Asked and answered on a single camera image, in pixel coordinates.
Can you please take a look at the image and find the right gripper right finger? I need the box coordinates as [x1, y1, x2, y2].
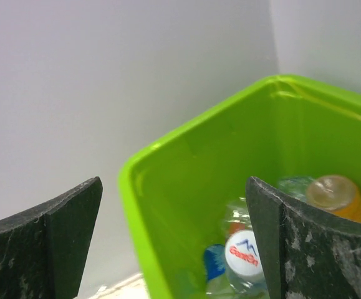
[246, 176, 361, 298]

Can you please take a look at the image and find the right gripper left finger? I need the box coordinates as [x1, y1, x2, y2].
[0, 177, 103, 298]

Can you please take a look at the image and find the small clear bottle back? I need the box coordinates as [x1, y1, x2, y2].
[224, 230, 267, 297]

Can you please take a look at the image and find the orange juice bottle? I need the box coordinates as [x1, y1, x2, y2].
[306, 174, 361, 223]

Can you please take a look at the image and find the red label bottle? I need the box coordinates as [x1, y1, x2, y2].
[221, 197, 253, 238]

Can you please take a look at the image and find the blue label bottle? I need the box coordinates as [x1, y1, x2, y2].
[203, 244, 226, 283]

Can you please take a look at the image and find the clear bottle inside bin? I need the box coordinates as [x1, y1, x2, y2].
[277, 176, 314, 202]

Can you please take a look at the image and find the green plastic bin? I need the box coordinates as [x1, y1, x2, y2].
[119, 75, 361, 298]

